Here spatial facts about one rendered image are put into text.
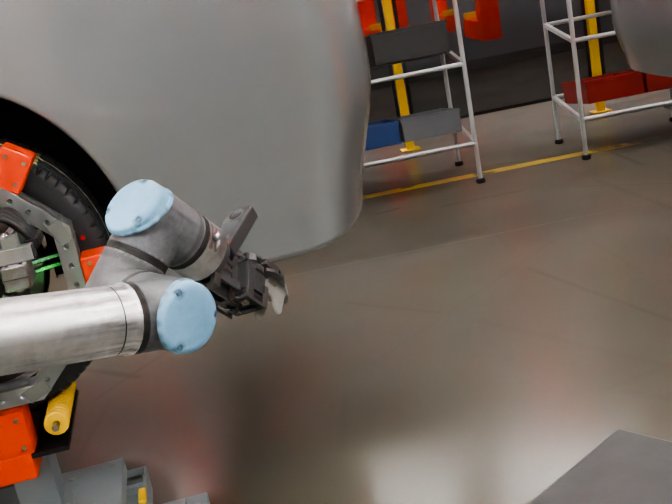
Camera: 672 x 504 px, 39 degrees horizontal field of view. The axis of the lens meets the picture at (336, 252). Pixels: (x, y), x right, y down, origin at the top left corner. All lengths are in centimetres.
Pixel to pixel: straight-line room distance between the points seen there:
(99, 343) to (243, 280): 37
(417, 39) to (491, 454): 341
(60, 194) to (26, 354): 118
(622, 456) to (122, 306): 122
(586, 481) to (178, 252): 101
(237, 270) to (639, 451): 99
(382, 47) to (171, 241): 446
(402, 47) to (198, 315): 463
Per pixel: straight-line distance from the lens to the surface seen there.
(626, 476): 198
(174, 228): 130
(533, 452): 277
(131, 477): 270
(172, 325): 114
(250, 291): 142
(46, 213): 215
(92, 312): 111
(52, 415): 230
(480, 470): 271
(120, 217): 130
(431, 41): 573
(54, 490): 255
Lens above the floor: 138
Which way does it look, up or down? 16 degrees down
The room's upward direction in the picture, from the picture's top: 11 degrees counter-clockwise
